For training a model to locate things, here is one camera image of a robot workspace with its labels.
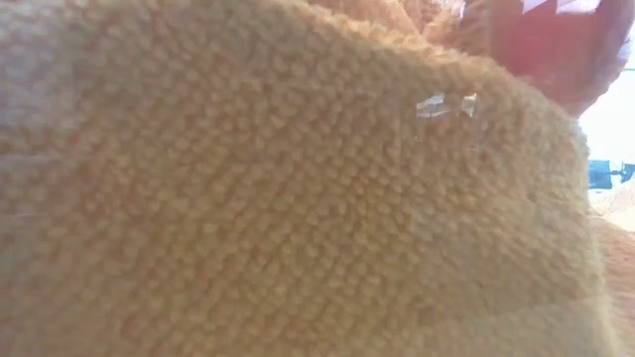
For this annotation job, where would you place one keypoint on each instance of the clear plastic bin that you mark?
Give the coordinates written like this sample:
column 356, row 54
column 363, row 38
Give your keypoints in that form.
column 436, row 106

